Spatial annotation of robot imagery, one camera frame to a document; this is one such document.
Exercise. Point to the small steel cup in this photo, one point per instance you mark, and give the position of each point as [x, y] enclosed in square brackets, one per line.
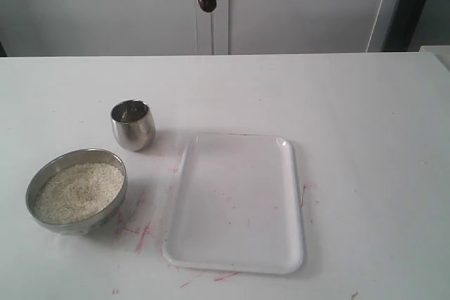
[133, 125]

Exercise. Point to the steel bowl of rice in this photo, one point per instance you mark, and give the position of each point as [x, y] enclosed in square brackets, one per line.
[77, 192]

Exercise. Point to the white cabinet behind table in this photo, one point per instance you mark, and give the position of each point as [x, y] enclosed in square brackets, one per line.
[180, 27]

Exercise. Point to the white plastic tray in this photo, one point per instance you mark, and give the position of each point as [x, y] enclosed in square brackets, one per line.
[236, 206]

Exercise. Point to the dark vertical post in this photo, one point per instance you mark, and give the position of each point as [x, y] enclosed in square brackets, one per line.
[403, 25]

